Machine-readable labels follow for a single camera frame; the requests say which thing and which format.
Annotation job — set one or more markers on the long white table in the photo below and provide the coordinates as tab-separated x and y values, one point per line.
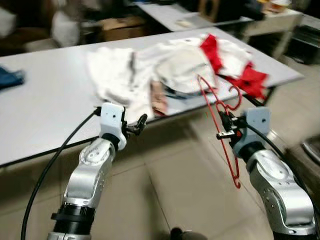
50	100

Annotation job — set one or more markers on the blue denim garment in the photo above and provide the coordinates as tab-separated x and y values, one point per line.
10	79

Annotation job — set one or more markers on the black crate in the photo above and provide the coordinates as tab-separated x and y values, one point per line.
306	45

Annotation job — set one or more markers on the red and white garment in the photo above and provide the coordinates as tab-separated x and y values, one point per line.
255	80

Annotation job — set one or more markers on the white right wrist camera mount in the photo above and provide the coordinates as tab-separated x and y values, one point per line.
257	120

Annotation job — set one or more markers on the cardboard box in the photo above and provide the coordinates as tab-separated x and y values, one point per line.
122	29

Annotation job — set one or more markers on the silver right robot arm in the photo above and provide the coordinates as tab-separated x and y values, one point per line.
280	190

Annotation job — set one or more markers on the orange and white bowl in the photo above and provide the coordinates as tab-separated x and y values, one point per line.
279	6

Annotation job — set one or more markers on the red clothes hanger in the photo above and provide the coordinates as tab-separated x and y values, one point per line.
232	170

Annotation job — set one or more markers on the white bag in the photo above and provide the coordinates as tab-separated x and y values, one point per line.
66	30

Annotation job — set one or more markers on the pink patterned cloth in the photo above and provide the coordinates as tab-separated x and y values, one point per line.
159	97

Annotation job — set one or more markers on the small white table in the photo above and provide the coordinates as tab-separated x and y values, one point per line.
165	12

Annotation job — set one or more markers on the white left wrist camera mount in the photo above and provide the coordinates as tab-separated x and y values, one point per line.
112	120

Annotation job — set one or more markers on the cream garment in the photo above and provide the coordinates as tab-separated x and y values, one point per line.
182	67

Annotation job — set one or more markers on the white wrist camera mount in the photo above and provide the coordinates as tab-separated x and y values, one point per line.
257	120
112	120

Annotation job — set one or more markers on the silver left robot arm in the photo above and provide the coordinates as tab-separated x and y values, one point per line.
92	170

